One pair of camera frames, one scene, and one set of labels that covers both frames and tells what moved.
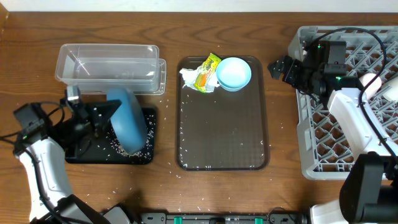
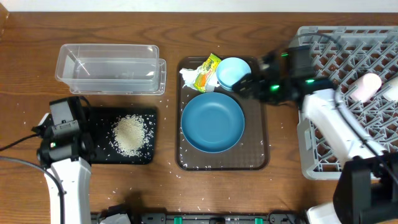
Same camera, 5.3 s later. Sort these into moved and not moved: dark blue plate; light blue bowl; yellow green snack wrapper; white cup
Moved: dark blue plate
Not moved: yellow green snack wrapper; light blue bowl; white cup
